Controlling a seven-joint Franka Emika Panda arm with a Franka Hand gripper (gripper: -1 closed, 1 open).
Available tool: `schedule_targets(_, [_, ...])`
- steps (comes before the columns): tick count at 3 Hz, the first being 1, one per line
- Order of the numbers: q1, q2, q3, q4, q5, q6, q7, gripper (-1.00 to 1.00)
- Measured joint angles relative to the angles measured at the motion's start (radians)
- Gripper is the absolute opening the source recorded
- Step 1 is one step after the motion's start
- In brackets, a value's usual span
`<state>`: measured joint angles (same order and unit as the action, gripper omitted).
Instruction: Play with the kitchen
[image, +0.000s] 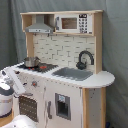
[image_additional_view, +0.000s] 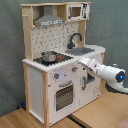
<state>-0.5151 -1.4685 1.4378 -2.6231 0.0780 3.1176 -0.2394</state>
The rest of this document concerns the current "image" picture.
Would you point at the right red stove knob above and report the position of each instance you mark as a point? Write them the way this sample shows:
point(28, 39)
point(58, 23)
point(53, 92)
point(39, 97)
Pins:
point(34, 83)

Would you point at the grey cabinet door handle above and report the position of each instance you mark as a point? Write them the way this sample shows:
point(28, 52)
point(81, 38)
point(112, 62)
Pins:
point(49, 110)

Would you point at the grey ice dispenser panel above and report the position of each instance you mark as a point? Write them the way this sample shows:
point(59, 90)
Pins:
point(63, 106)

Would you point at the grey range hood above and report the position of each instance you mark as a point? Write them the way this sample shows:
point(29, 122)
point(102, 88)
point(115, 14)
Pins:
point(39, 26)

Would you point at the silver cooking pot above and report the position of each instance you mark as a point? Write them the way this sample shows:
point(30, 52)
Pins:
point(31, 61)

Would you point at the black stovetop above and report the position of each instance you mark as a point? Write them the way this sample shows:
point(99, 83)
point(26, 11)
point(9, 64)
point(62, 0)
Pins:
point(41, 67)

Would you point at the wooden toy kitchen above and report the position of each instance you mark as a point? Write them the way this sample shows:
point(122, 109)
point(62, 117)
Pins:
point(87, 97)

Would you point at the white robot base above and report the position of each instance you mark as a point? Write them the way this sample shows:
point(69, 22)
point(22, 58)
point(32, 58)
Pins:
point(20, 121)

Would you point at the grey sink basin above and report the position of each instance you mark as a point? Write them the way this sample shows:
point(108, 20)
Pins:
point(73, 74)

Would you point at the toy microwave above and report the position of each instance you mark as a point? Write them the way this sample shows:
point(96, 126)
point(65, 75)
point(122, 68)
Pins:
point(74, 23)

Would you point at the black faucet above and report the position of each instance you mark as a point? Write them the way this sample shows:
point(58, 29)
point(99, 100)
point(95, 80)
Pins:
point(82, 63)

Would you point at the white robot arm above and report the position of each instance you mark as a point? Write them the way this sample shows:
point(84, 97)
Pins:
point(10, 85)

